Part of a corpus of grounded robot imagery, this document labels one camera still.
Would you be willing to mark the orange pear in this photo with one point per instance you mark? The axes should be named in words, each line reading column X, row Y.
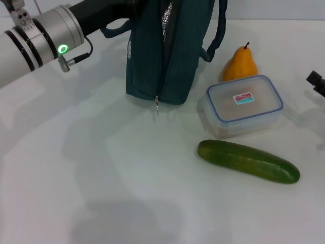
column 241, row 64

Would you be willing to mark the dark teal fabric bag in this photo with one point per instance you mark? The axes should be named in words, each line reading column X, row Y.
column 182, row 58

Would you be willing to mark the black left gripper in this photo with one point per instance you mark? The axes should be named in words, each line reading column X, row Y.
column 101, row 12

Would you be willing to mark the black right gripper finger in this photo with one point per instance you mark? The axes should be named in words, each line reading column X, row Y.
column 317, row 81

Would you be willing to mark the clear container with blue-rimmed lid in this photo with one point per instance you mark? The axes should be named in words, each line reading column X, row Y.
column 243, row 111

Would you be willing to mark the green cucumber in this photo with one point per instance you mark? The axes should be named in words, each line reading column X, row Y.
column 243, row 160

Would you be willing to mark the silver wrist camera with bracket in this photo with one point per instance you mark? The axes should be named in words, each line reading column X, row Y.
column 21, row 14

